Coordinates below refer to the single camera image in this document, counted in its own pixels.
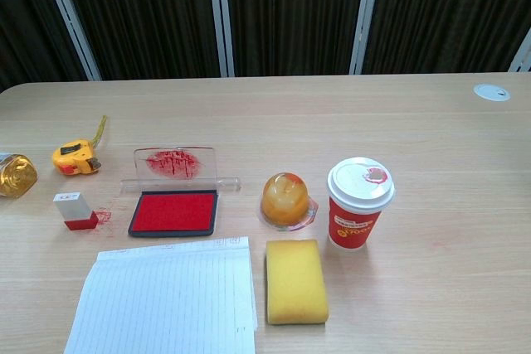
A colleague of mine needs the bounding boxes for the white red rubber stamp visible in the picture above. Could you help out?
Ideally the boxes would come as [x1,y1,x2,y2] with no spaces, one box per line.
[52,192,100,231]

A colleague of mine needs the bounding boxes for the red ink pad clear lid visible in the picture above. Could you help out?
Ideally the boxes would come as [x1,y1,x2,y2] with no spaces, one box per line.
[120,145,242,239]

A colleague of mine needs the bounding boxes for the orange fruit jelly cup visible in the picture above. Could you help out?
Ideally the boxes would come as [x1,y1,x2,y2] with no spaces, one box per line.
[256,171,320,233]

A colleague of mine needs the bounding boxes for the white lidded cup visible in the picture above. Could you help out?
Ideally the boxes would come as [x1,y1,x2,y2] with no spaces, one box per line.
[326,157,396,250]

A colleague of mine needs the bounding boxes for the yellow sponge block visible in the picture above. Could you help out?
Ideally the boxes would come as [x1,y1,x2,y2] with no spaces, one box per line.
[265,239,330,325]

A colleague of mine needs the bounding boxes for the black pleated curtain panel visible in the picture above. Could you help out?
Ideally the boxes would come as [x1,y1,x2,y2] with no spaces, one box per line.
[223,0,368,78]
[0,0,89,94]
[363,0,531,75]
[56,0,221,81]

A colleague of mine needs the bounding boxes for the white lined paper sheets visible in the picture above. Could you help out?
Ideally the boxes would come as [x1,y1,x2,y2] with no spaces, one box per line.
[62,235,259,354]

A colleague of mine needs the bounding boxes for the yellow tape measure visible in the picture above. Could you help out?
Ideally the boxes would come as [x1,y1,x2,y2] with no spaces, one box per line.
[51,115,108,176]

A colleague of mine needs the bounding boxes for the amber drink bottle printed label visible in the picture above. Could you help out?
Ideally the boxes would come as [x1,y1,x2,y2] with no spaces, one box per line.
[0,153,38,199]

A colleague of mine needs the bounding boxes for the white partition frame post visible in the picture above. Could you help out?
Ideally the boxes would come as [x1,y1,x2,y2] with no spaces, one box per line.
[509,26,531,73]
[206,0,236,78]
[348,0,382,76]
[37,0,103,81]

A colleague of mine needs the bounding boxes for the white round cable grommet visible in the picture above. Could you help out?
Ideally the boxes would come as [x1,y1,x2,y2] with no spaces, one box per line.
[473,83,511,102]

